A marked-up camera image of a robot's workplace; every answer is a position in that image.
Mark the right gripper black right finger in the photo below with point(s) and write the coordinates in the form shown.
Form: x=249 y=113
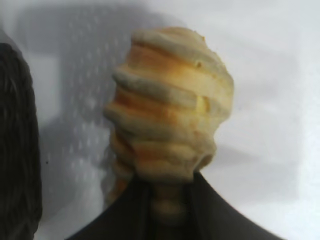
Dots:
x=215 y=220

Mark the dark brown woven basket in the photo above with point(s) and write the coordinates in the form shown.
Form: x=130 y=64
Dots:
x=17 y=150

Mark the long striped bread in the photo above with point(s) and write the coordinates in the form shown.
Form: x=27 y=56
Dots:
x=170 y=100

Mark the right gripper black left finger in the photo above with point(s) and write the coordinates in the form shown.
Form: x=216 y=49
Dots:
x=125 y=217

